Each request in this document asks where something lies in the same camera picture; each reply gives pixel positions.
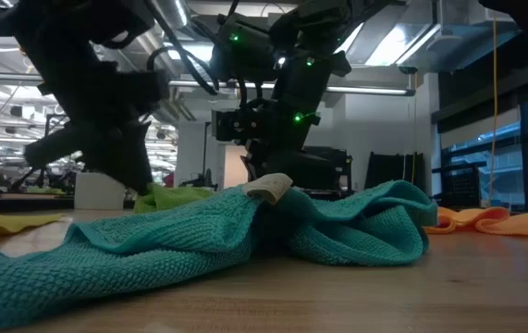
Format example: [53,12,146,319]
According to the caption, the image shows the hanging yellow cable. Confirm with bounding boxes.
[488,20,499,209]

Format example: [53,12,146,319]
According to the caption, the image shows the potted plant in white pot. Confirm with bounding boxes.
[73,171,129,212]

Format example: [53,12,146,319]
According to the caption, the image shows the long ceiling light tube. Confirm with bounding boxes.
[0,71,416,97]

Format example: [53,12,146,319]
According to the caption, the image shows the teal microfiber towel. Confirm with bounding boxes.
[0,173,439,329]

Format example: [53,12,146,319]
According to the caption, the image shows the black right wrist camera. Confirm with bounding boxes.
[211,108,252,143]

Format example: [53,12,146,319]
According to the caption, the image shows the green microfiber towel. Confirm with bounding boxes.
[133,182,216,214]

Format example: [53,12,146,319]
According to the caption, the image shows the black wire crate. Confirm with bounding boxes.
[432,161,487,209]

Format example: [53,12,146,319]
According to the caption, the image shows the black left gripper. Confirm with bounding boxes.
[22,57,172,196]

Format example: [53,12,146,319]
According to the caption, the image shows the black folded panels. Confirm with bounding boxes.
[365,151,426,198]

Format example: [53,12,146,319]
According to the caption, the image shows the black cabinet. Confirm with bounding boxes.
[302,145,354,191]

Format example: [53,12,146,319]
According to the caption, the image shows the orange microfiber towel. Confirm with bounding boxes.
[423,205,528,240]

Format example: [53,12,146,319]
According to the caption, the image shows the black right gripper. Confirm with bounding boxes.
[239,96,323,189]

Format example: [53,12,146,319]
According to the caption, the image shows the black aluminium table frame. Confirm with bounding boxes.
[0,192,138,215]

